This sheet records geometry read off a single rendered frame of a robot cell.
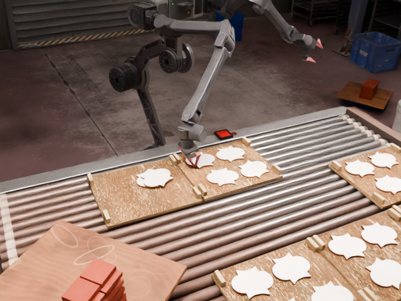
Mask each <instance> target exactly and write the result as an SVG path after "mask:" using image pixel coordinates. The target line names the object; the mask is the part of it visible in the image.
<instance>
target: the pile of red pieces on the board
mask: <svg viewBox="0 0 401 301"><path fill-rule="evenodd" d="M122 276H123V275H122V272H121V271H119V270H116V266H115V265H112V264H110V263H107V262H104V261H102V260H99V259H96V258H94V260H93V261H92V262H91V263H90V264H89V265H88V266H87V268H86V269H85V270H84V271H83V273H81V274H80V277H77V279H76V280H75V281H74V282H73V284H72V285H71V286H70V287H69V288H68V289H67V290H66V291H65V292H64V294H63V295H62V296H61V299H62V301H127V299H126V293H125V292H124V291H125V286H123V285H122V284H123V283H124V280H123V279H122V278H121V277H122Z"/></svg>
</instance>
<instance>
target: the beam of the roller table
mask: <svg viewBox="0 0 401 301"><path fill-rule="evenodd" d="M346 109H347V108H346V107H344V106H341V107H336V108H332V109H327V110H322V111H319V112H314V113H309V114H305V115H300V116H295V117H292V118H287V119H282V120H278V121H273V122H268V123H265V124H260V125H255V126H252V127H246V128H242V129H238V130H233V131H230V132H231V133H232V132H235V133H237V135H233V138H231V139H226V140H222V141H221V140H220V139H219V138H218V137H217V136H216V135H211V136H207V137H206V139H205V141H204V142H202V143H201V142H197V141H194V143H195V144H196V146H197V147H198V148H199V149H202V148H206V147H210V146H214V145H219V144H222V143H227V142H232V141H235V140H240V139H242V137H246V138H248V137H253V136H257V135H260V134H266V133H271V132H274V131H278V130H283V129H286V128H291V127H296V126H299V125H304V124H309V123H312V122H317V121H321V120H325V119H329V118H335V117H338V116H340V115H345V114H346ZM178 146H179V145H178V143H174V144H171V145H166V146H161V147H158V148H153V149H148V150H143V151H139V152H134V153H129V154H126V155H121V156H116V157H113V158H108V159H102V160H99V161H94V162H89V163H86V164H81V165H76V166H72V167H67V168H62V169H59V170H54V171H49V172H46V173H41V174H36V175H32V176H27V177H22V178H19V179H14V180H9V181H5V182H0V195H1V194H10V193H13V192H17V191H22V190H25V189H30V188H35V187H38V186H43V185H48V184H51V183H56V182H60V181H64V180H69V179H74V178H77V177H81V176H86V175H87V174H89V173H91V174H94V173H99V172H102V171H107V170H112V169H115V168H120V167H124V166H128V165H133V164H138V163H141V162H146V161H150V160H153V159H158V158H163V157H166V156H169V155H173V154H174V153H176V154H179V153H182V152H181V151H180V150H179V148H178Z"/></svg>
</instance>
